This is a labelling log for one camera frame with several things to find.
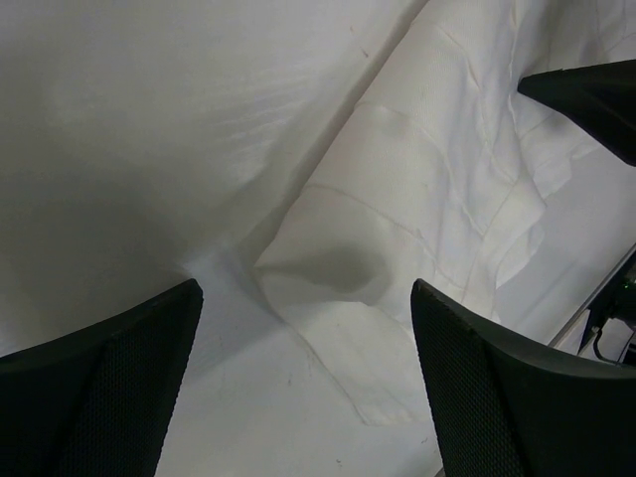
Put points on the white pleated skirt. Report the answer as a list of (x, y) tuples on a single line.
[(445, 172)]

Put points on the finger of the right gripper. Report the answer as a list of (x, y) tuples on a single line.
[(599, 99)]

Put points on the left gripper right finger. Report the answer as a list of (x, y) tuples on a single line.
[(505, 405)]

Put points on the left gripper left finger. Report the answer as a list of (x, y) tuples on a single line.
[(98, 402)]

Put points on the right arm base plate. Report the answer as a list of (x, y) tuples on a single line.
[(602, 329)]

